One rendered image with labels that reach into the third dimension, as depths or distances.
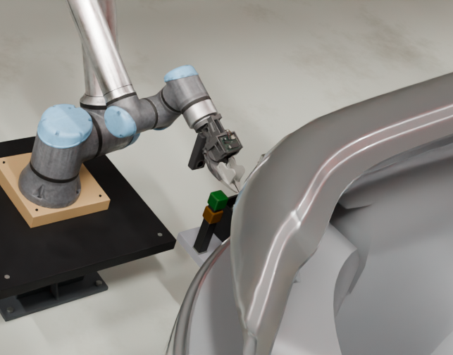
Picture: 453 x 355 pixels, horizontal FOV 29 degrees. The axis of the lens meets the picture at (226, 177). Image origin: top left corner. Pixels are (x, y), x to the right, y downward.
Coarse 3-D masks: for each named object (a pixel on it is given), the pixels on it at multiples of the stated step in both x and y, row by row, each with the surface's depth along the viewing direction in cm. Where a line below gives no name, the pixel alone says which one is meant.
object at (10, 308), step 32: (96, 160) 296; (0, 192) 270; (128, 192) 288; (0, 224) 259; (64, 224) 267; (96, 224) 271; (128, 224) 276; (160, 224) 280; (0, 256) 249; (32, 256) 253; (64, 256) 257; (96, 256) 260; (128, 256) 266; (0, 288) 240; (32, 288) 248; (64, 288) 286; (96, 288) 290
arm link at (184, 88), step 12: (168, 72) 242; (180, 72) 240; (192, 72) 241; (168, 84) 242; (180, 84) 239; (192, 84) 239; (168, 96) 243; (180, 96) 240; (192, 96) 238; (204, 96) 239; (180, 108) 241
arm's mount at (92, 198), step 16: (0, 160) 274; (16, 160) 276; (0, 176) 271; (16, 176) 270; (80, 176) 280; (16, 192) 265; (80, 192) 274; (96, 192) 276; (32, 208) 262; (48, 208) 264; (64, 208) 266; (80, 208) 270; (96, 208) 274; (32, 224) 261
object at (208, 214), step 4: (204, 208) 244; (208, 208) 243; (204, 212) 244; (208, 212) 243; (212, 212) 242; (216, 212) 242; (220, 212) 243; (204, 216) 244; (208, 216) 243; (212, 216) 242; (216, 216) 243; (220, 216) 244; (208, 220) 243; (212, 220) 243; (216, 220) 244; (220, 220) 245
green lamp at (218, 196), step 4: (212, 192) 240; (216, 192) 241; (220, 192) 241; (212, 196) 240; (216, 196) 240; (220, 196) 240; (224, 196) 241; (208, 200) 242; (212, 200) 240; (216, 200) 239; (220, 200) 239; (224, 200) 240; (212, 204) 241; (216, 204) 239; (220, 204) 240; (224, 204) 241; (216, 208) 240; (220, 208) 241
